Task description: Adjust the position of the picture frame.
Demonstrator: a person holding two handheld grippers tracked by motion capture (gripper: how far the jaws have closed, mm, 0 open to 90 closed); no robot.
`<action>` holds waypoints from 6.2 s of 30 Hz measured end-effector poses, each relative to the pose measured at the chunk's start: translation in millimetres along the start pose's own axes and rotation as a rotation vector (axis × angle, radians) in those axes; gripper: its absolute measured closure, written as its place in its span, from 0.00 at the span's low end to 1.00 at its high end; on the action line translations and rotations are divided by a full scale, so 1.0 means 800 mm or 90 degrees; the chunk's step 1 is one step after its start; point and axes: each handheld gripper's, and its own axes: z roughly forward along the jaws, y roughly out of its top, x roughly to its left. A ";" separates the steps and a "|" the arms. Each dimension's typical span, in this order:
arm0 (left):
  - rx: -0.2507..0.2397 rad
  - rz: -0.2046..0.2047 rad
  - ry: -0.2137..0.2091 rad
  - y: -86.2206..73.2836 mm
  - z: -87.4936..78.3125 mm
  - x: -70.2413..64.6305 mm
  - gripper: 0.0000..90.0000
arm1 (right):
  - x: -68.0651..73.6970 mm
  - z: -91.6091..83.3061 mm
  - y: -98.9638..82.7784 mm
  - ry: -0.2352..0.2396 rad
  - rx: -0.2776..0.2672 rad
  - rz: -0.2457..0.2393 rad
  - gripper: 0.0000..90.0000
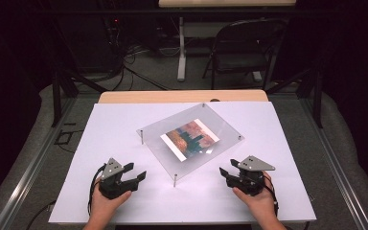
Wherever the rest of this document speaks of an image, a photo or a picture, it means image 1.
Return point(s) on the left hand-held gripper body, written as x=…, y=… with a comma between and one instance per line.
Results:
x=111, y=169

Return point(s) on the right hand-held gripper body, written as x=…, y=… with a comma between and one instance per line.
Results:
x=252, y=179

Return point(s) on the clear acrylic photo frame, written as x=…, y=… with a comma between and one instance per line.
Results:
x=217, y=127

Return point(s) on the painting photo print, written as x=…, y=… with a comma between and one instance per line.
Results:
x=190, y=140

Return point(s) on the person's right hand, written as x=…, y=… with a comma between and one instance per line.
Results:
x=262, y=204

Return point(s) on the person's left hand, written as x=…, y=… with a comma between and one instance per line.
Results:
x=105, y=206

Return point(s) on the white board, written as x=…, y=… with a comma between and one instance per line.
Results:
x=108, y=134

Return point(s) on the wooden table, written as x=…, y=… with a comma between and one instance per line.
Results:
x=159, y=96

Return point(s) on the black folding chair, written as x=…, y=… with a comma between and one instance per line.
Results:
x=246, y=54

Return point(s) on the white-legged desk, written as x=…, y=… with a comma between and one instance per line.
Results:
x=181, y=51

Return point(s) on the black metal crossbar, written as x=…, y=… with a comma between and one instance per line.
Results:
x=108, y=11

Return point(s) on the aluminium rail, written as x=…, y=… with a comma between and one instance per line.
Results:
x=28, y=179
x=338, y=172

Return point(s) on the black metal frame post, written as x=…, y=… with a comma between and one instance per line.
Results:
x=317, y=99
x=57, y=99

